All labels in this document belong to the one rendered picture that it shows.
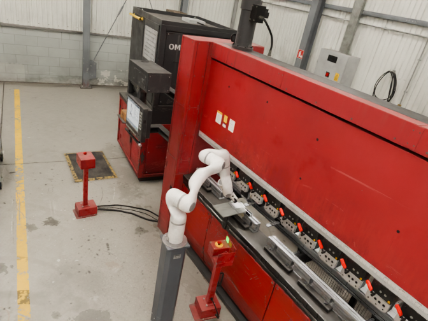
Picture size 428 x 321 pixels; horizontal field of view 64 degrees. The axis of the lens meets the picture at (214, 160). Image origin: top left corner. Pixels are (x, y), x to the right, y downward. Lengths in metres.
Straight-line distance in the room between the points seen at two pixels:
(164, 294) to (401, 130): 2.06
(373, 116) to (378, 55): 5.22
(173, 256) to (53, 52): 7.24
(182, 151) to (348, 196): 1.88
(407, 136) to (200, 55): 1.99
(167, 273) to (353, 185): 1.51
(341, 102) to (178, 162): 1.95
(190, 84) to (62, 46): 6.14
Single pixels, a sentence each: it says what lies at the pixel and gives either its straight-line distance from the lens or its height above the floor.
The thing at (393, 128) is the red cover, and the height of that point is 2.23.
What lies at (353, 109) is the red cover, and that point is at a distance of 2.29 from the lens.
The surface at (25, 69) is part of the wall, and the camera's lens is 9.31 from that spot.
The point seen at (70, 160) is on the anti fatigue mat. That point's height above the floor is 0.02.
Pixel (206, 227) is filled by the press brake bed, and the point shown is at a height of 0.59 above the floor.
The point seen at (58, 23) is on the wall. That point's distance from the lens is 9.12.
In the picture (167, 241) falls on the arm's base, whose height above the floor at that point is 1.01.
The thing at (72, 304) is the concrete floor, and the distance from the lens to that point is 3.61.
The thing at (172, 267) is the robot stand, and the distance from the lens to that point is 2.78.
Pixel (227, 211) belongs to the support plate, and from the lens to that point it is 3.13.
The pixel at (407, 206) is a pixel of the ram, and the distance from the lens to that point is 2.21.
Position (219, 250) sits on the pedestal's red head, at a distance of 3.06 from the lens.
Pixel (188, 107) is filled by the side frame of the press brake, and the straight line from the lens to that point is 3.46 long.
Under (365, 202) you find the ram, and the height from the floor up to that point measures 1.74.
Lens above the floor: 2.74
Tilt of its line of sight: 26 degrees down
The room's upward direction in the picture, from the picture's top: 11 degrees clockwise
